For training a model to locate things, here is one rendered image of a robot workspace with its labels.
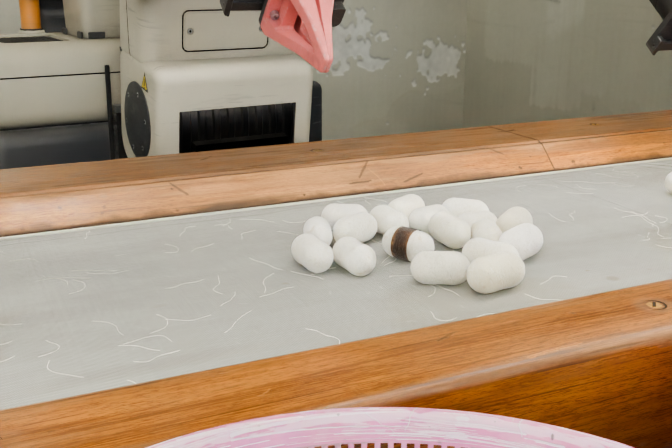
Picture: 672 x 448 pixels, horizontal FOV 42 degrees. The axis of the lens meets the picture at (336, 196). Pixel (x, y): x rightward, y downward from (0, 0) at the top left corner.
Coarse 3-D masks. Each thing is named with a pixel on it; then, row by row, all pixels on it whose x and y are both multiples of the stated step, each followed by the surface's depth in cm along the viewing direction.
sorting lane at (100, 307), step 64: (384, 192) 72; (448, 192) 73; (512, 192) 73; (576, 192) 73; (640, 192) 73; (0, 256) 57; (64, 256) 57; (128, 256) 57; (192, 256) 57; (256, 256) 57; (384, 256) 57; (576, 256) 57; (640, 256) 57; (0, 320) 47; (64, 320) 47; (128, 320) 47; (192, 320) 47; (256, 320) 47; (320, 320) 47; (384, 320) 47; (448, 320) 47; (0, 384) 39; (64, 384) 39; (128, 384) 39
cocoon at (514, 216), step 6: (510, 210) 60; (516, 210) 60; (522, 210) 60; (504, 216) 59; (510, 216) 59; (516, 216) 59; (522, 216) 59; (528, 216) 60; (498, 222) 59; (504, 222) 59; (510, 222) 58; (516, 222) 58; (522, 222) 59; (528, 222) 60; (504, 228) 59; (510, 228) 58
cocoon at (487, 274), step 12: (504, 252) 51; (480, 264) 50; (492, 264) 50; (504, 264) 50; (516, 264) 50; (468, 276) 50; (480, 276) 49; (492, 276) 49; (504, 276) 50; (516, 276) 50; (480, 288) 50; (492, 288) 50; (504, 288) 50
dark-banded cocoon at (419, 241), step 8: (392, 232) 56; (416, 232) 55; (424, 232) 55; (384, 240) 56; (408, 240) 55; (416, 240) 55; (424, 240) 55; (432, 240) 55; (384, 248) 56; (408, 248) 55; (416, 248) 55; (424, 248) 55; (432, 248) 55; (392, 256) 56; (408, 256) 55
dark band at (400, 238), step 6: (402, 228) 56; (408, 228) 56; (396, 234) 56; (402, 234) 55; (408, 234) 55; (396, 240) 55; (402, 240) 55; (390, 246) 56; (396, 246) 55; (402, 246) 55; (396, 252) 55; (402, 252) 55; (396, 258) 56; (402, 258) 56
